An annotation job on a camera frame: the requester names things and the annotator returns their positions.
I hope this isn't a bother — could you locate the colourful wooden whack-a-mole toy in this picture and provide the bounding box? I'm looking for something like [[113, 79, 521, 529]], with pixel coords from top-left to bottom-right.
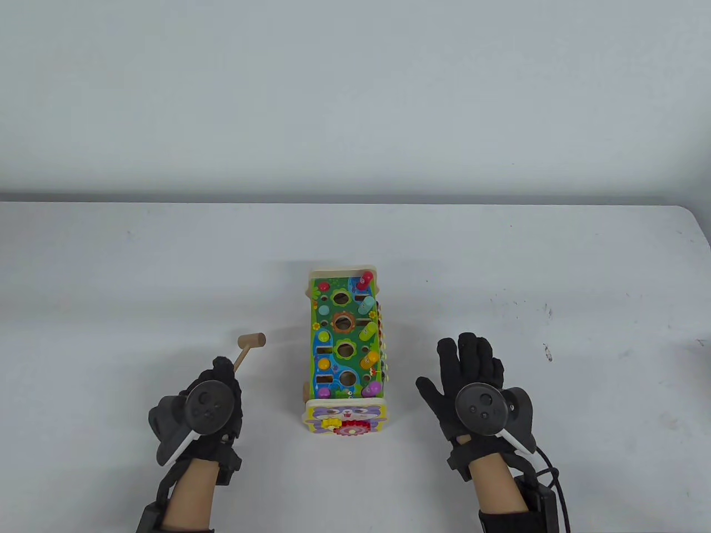
[[302, 265, 388, 439]]

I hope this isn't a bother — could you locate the person's right forearm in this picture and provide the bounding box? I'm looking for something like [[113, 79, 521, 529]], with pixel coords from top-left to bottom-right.
[[469, 458, 527, 514]]

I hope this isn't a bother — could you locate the black round tracker controller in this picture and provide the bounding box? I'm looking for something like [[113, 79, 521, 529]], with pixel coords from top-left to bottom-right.
[[148, 380, 237, 467], [455, 383, 537, 456]]

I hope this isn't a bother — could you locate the person's left forearm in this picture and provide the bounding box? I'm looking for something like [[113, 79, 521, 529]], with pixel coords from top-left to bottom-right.
[[161, 460, 218, 531]]

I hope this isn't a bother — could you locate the person's left hand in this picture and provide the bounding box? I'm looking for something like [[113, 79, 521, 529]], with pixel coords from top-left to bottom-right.
[[181, 356, 245, 472]]

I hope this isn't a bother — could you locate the person's right hand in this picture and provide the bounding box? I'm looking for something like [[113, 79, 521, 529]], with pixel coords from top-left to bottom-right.
[[415, 332, 537, 482]]

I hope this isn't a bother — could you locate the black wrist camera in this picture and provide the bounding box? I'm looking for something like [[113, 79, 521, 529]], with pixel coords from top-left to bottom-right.
[[216, 450, 243, 486]]

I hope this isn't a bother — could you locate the small wooden hammer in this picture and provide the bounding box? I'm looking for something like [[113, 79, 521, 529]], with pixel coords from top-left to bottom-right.
[[232, 333, 267, 375]]

